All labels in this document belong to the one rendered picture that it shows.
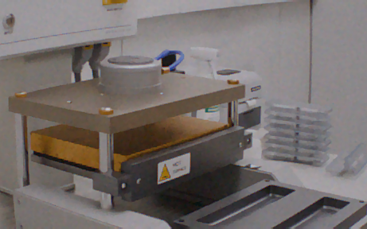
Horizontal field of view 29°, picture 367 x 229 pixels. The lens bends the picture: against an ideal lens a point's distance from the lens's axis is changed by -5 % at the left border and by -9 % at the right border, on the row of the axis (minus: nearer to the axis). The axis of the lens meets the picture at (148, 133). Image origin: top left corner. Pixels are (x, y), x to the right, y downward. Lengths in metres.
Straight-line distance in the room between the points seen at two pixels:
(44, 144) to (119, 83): 0.12
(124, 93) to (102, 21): 0.20
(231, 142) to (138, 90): 0.15
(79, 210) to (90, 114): 0.11
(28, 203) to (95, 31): 0.31
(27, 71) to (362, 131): 2.55
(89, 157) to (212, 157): 0.16
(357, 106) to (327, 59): 0.27
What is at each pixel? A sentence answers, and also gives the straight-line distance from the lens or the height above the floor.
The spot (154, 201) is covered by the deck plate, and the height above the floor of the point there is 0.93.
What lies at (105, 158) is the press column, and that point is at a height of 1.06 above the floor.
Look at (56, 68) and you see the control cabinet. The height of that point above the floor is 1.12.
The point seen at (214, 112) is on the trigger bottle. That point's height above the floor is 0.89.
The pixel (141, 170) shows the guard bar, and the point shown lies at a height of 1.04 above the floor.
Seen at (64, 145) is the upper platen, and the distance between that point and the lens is 0.92.
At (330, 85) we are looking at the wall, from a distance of 3.44.
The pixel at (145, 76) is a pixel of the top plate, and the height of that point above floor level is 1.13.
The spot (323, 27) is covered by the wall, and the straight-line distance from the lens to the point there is 3.42.
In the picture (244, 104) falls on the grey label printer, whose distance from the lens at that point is 1.97.
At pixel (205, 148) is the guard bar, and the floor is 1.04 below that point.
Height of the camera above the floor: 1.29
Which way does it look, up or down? 14 degrees down
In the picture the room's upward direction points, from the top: straight up
